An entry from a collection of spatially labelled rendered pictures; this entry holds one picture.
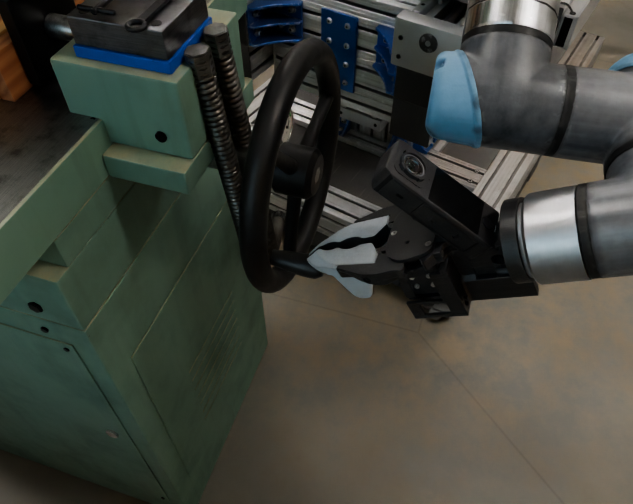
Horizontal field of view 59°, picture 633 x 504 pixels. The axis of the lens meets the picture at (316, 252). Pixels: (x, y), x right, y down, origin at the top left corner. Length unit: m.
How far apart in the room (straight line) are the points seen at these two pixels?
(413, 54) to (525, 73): 0.59
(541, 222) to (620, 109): 0.11
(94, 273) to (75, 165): 0.13
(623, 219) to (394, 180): 0.16
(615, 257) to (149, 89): 0.41
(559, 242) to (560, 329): 1.16
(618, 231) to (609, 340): 1.20
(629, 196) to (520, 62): 0.13
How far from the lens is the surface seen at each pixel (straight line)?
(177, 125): 0.57
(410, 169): 0.45
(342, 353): 1.44
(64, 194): 0.59
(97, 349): 0.71
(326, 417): 1.36
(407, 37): 1.06
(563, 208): 0.46
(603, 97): 0.50
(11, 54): 0.67
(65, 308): 0.65
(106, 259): 0.67
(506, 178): 1.60
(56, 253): 0.61
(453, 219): 0.46
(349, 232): 0.55
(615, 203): 0.45
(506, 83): 0.49
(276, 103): 0.53
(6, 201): 0.56
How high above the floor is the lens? 1.24
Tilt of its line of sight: 49 degrees down
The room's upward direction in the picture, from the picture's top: straight up
